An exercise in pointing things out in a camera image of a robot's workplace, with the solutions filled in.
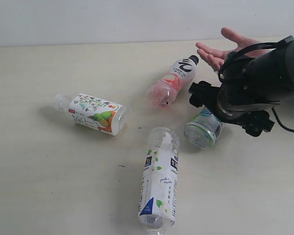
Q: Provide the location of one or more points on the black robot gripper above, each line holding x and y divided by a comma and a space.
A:
244, 98

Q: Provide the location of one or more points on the clear bottle with green lime label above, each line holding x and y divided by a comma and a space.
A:
203, 130

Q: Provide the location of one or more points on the pink bottle with black cap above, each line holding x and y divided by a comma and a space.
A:
164, 91

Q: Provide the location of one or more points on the tall clear bottle white label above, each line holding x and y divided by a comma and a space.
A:
158, 197

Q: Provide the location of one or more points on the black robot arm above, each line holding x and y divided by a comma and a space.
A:
266, 57

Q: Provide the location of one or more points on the clear bottle with fruit label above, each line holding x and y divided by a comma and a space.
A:
93, 112

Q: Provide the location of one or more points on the person's bare hand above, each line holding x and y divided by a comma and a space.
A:
215, 57

